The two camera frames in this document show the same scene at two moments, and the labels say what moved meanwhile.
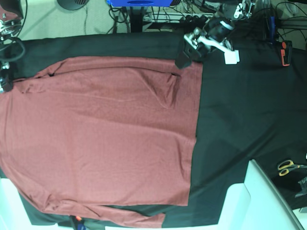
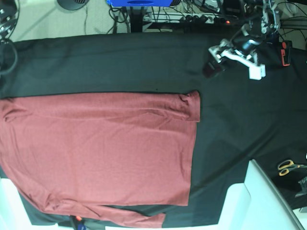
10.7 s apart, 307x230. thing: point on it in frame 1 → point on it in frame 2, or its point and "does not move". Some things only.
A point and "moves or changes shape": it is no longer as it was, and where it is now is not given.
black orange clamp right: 286,51 does not move
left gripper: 197,37 → 242,48
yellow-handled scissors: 284,166 does not move
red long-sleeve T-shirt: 86,134 moves or changes shape
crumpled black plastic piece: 303,183 does not move
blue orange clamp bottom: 80,223 does not move
